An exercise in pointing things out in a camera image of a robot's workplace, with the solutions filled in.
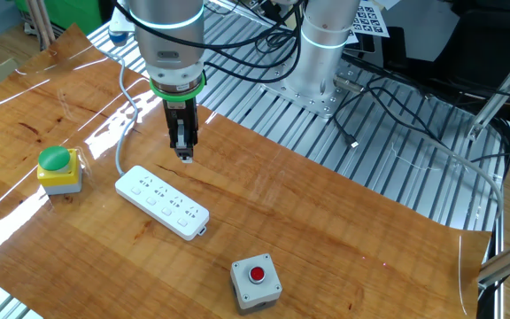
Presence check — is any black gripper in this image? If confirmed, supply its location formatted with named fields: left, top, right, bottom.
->
left=162, top=99, right=200, bottom=164

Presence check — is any white four-socket power strip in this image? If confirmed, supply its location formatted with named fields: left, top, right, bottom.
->
left=114, top=165, right=211, bottom=242

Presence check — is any glossy wood-grain mat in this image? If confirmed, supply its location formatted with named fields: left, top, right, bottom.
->
left=0, top=22, right=491, bottom=319

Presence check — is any green mushroom button yellow box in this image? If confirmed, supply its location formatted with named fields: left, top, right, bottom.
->
left=36, top=144, right=83, bottom=197

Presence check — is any red push button grey box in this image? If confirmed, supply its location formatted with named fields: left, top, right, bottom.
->
left=229, top=253, right=283, bottom=316

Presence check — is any green plastic bin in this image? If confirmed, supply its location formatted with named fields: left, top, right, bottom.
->
left=13, top=0, right=104, bottom=36

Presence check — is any wooden stick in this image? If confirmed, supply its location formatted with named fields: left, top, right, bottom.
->
left=25, top=0, right=49, bottom=51
left=36, top=0, right=58, bottom=45

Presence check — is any black-white marker sheet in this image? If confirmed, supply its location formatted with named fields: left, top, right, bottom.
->
left=345, top=0, right=391, bottom=45

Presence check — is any black equipment case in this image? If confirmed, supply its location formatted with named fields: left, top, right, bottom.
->
left=382, top=0, right=510, bottom=134

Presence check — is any green gripper mount ring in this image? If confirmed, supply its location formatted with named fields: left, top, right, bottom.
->
left=149, top=73, right=206, bottom=104

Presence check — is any grey power strip cable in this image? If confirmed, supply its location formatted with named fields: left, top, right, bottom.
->
left=97, top=46, right=140, bottom=177

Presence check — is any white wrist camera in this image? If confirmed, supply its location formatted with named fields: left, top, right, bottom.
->
left=107, top=7, right=135, bottom=48

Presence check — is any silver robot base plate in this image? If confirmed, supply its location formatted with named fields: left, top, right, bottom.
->
left=261, top=57, right=354, bottom=120

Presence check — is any black USB cable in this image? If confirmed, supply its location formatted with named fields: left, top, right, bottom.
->
left=332, top=74, right=451, bottom=150

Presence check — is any grey translucent cable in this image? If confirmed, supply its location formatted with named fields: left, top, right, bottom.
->
left=407, top=132, right=505, bottom=222

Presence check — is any thick black cable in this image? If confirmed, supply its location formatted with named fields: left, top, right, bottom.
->
left=469, top=117, right=510, bottom=187

